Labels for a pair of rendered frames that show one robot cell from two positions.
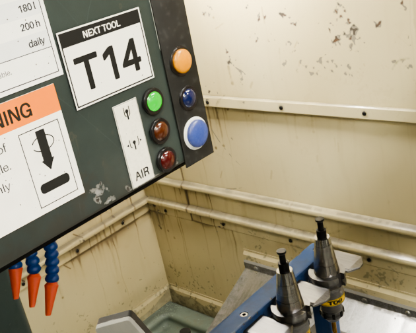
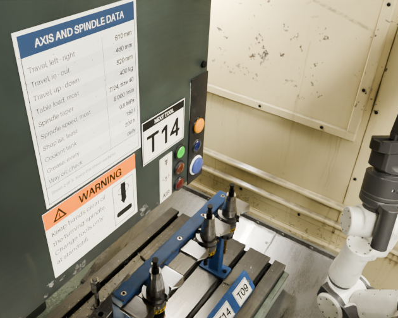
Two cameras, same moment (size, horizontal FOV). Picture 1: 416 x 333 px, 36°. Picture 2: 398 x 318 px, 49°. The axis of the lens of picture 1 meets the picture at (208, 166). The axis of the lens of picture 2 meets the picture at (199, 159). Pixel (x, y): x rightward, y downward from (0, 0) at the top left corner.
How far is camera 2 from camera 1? 0.27 m
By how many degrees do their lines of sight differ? 18
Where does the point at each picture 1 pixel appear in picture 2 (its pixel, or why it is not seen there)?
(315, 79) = (232, 76)
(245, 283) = not seen: hidden behind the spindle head
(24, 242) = (103, 246)
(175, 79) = (193, 136)
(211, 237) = not seen: hidden behind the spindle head
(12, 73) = (116, 153)
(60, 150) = (130, 191)
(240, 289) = not seen: hidden behind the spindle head
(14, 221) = (101, 236)
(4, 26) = (117, 126)
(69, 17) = (149, 112)
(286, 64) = (215, 61)
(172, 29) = (198, 107)
